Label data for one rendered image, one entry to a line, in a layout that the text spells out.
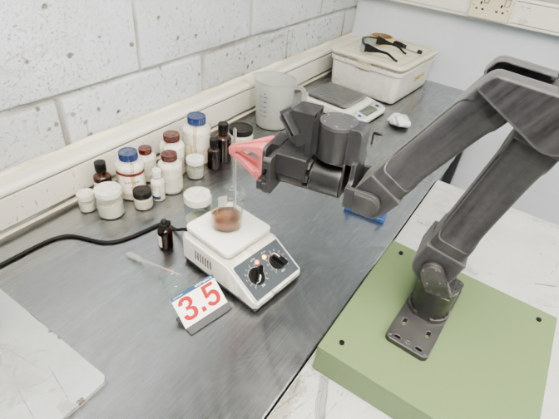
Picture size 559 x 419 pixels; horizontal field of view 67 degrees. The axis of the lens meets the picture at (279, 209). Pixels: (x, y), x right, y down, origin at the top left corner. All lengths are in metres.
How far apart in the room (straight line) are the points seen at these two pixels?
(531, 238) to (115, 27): 1.07
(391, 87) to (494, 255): 0.82
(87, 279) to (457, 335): 0.66
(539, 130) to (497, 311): 0.40
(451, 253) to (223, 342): 0.39
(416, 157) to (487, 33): 1.40
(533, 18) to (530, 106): 1.36
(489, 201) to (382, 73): 1.11
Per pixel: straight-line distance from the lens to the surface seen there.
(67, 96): 1.04
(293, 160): 0.65
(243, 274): 0.77
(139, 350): 0.75
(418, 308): 0.75
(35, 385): 0.75
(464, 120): 0.57
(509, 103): 0.53
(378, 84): 1.69
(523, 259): 1.10
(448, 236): 0.65
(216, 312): 0.78
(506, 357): 0.79
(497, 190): 0.60
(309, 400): 0.71
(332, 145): 0.62
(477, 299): 0.85
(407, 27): 2.04
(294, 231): 0.96
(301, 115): 0.63
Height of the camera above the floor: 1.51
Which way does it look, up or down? 37 degrees down
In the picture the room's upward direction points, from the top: 6 degrees clockwise
